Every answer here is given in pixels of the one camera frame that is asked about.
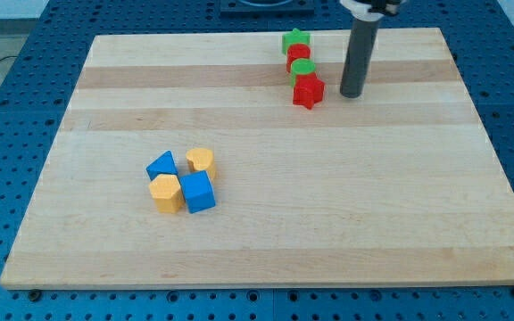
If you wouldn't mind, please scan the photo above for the yellow hexagon block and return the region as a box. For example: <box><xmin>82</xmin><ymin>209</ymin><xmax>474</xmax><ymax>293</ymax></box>
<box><xmin>148</xmin><ymin>174</ymin><xmax>185</xmax><ymax>214</ymax></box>

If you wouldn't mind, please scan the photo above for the red circle block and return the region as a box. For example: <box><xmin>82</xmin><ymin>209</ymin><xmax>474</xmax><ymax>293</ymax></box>
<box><xmin>286</xmin><ymin>43</ymin><xmax>311</xmax><ymax>73</ymax></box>

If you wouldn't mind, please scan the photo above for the wooden board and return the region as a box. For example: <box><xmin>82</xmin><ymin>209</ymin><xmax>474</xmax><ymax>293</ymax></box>
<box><xmin>0</xmin><ymin>28</ymin><xmax>514</xmax><ymax>290</ymax></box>

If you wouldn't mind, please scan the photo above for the green star block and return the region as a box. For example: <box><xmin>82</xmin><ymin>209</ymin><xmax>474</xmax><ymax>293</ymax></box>
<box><xmin>281</xmin><ymin>28</ymin><xmax>311</xmax><ymax>54</ymax></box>

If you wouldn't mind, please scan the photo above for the green circle block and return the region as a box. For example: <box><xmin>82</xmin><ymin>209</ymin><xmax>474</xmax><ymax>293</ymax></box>
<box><xmin>289</xmin><ymin>58</ymin><xmax>316</xmax><ymax>87</ymax></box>

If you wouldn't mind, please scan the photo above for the blue triangle block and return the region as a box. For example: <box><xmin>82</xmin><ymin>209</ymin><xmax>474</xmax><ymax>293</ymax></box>
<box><xmin>146</xmin><ymin>151</ymin><xmax>178</xmax><ymax>180</ymax></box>

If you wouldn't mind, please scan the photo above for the blue cube block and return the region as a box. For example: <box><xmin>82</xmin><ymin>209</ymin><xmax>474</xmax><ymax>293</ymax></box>
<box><xmin>178</xmin><ymin>170</ymin><xmax>216</xmax><ymax>214</ymax></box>

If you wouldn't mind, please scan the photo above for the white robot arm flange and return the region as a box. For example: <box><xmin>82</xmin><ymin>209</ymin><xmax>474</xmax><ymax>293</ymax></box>
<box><xmin>339</xmin><ymin>0</ymin><xmax>406</xmax><ymax>22</ymax></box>

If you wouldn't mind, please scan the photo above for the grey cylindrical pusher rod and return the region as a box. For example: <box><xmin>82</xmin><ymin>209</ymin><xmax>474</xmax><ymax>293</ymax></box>
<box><xmin>340</xmin><ymin>19</ymin><xmax>380</xmax><ymax>98</ymax></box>

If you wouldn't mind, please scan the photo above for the red star block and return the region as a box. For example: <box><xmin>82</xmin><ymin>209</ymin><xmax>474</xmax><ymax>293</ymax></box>
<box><xmin>293</xmin><ymin>73</ymin><xmax>325</xmax><ymax>110</ymax></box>

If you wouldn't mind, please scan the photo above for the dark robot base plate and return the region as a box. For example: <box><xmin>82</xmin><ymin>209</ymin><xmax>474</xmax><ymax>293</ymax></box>
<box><xmin>220</xmin><ymin>0</ymin><xmax>315</xmax><ymax>16</ymax></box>

